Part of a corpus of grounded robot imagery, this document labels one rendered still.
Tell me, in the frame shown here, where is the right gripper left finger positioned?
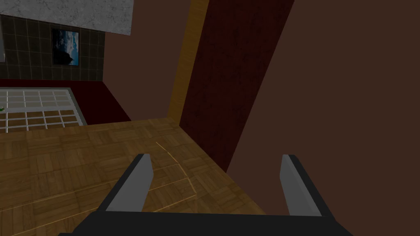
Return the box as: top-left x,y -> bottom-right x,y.
97,153 -> 155,213

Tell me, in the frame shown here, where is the dark red door leaf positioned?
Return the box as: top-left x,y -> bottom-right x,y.
179,0 -> 295,173

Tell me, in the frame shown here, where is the blue sky wall picture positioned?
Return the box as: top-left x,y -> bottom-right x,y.
52,28 -> 80,67

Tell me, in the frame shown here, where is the white grid window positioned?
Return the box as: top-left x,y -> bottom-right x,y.
0,87 -> 88,133

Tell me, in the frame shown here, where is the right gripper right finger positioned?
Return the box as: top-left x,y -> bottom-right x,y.
279,154 -> 334,217

